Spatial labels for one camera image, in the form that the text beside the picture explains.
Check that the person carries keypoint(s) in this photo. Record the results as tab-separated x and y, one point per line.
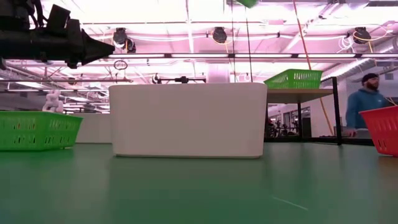
362	105

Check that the large white plastic bin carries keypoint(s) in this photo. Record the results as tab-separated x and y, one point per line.
186	121

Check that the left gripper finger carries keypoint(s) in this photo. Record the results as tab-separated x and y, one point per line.
94	49

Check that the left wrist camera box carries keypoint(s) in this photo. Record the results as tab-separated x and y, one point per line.
58	17

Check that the black-framed wooden shelf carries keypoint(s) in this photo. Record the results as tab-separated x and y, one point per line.
298	95

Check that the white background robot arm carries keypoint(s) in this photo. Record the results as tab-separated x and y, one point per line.
53	102

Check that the long ceiling light bar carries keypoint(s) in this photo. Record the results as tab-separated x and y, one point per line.
202	55

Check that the black table edge rail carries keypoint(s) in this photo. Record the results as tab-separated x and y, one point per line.
357	140

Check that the white room pillar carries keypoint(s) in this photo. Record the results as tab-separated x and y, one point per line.
218	73

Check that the orange-red plastic basket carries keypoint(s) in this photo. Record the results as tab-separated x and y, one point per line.
384	130

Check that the orange slanted pole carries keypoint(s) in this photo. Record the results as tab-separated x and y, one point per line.
303	40

